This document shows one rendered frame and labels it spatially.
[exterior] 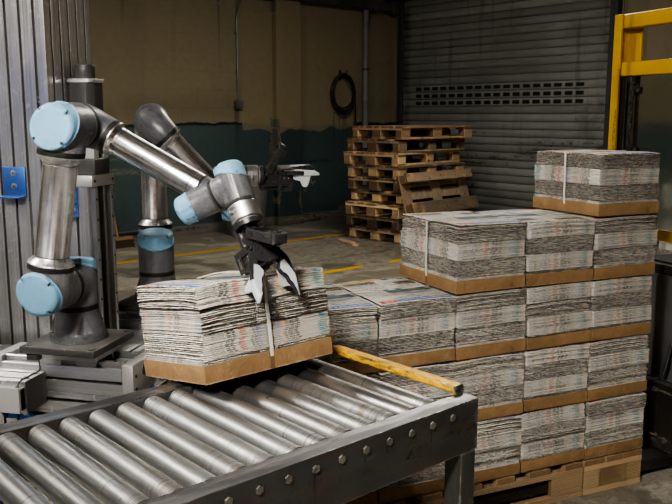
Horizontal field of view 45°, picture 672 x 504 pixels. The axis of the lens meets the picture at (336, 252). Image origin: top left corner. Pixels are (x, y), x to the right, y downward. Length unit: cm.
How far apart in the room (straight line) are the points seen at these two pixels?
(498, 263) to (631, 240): 58
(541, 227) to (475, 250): 27
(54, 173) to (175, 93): 773
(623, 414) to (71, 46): 236
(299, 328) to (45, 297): 64
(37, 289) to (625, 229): 204
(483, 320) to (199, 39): 762
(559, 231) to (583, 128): 711
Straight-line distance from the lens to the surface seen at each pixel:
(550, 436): 314
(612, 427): 333
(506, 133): 1064
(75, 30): 261
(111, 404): 188
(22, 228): 254
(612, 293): 317
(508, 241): 283
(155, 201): 283
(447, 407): 181
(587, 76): 1002
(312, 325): 202
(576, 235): 301
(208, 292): 184
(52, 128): 207
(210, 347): 186
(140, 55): 961
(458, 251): 272
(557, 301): 301
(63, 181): 211
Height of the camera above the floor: 143
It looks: 10 degrees down
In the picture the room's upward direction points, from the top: straight up
